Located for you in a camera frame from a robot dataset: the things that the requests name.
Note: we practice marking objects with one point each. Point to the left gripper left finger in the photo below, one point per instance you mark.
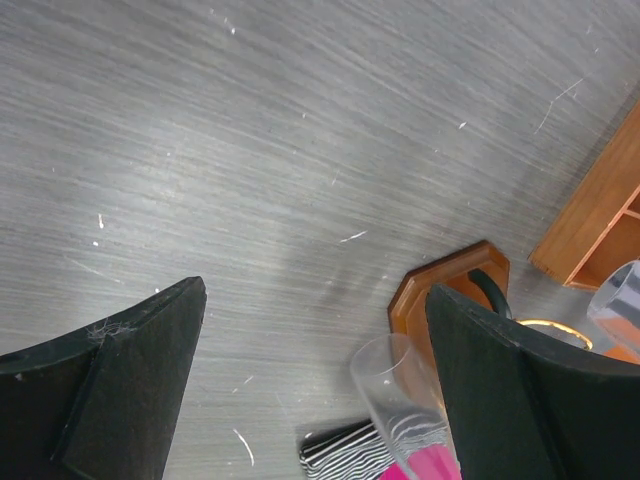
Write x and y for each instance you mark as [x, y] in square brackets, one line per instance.
[102, 402]

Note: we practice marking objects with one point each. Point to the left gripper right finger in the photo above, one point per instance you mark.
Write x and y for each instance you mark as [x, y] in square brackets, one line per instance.
[523, 405]

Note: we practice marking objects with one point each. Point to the clear wine glass back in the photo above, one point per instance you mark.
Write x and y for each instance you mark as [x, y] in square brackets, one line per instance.
[614, 308]

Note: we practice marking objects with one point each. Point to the clear wine glass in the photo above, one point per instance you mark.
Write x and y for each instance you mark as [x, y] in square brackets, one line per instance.
[614, 308]
[402, 396]

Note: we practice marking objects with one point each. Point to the gold wire wine glass rack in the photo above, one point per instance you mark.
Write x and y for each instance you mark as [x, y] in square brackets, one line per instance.
[428, 295]

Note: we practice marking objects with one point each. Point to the striped black white cloth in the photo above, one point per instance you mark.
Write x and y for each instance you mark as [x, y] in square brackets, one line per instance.
[355, 451]

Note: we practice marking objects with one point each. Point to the wooden compartment tray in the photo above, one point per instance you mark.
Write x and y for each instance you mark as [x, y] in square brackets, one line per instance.
[598, 230]

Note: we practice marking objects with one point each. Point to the pink wine glass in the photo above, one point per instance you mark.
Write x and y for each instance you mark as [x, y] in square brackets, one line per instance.
[434, 463]

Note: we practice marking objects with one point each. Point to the clear wine glass front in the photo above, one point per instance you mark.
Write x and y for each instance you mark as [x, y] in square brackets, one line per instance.
[402, 396]

